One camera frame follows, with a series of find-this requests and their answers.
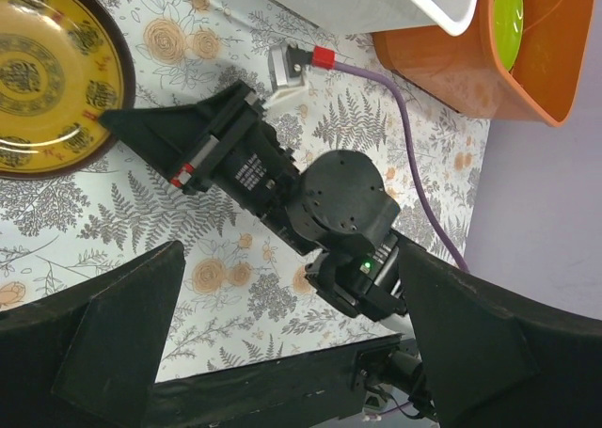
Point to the small yellow black dish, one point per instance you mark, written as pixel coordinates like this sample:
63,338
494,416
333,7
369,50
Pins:
63,63

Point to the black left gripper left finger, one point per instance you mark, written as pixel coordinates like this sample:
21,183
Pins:
88,356

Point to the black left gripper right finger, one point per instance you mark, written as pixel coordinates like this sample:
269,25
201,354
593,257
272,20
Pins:
494,358

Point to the white plastic bin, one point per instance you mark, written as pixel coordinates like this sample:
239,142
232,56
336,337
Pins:
369,16

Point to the green plate in orange bin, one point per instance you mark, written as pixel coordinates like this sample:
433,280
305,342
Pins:
508,16

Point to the orange plastic bin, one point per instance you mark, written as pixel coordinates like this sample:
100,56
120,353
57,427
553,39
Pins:
466,74

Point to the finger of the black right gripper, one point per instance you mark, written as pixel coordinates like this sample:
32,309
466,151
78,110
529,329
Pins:
165,138

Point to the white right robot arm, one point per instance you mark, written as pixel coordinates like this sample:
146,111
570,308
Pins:
397,322

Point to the floral patterned table mat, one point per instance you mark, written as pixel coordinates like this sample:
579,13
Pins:
244,297

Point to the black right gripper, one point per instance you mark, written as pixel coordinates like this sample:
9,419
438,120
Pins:
244,158

